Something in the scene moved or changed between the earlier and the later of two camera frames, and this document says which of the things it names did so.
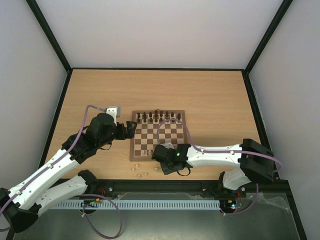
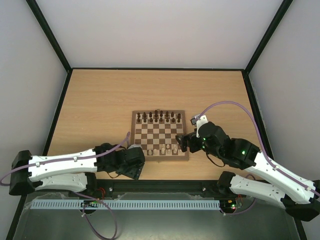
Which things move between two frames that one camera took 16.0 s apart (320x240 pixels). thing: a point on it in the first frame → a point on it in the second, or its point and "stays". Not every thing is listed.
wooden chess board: (149, 128) stays
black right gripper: (166, 166) → (186, 141)
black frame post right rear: (280, 13) stays
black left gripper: (123, 135) → (135, 172)
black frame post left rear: (49, 34) stays
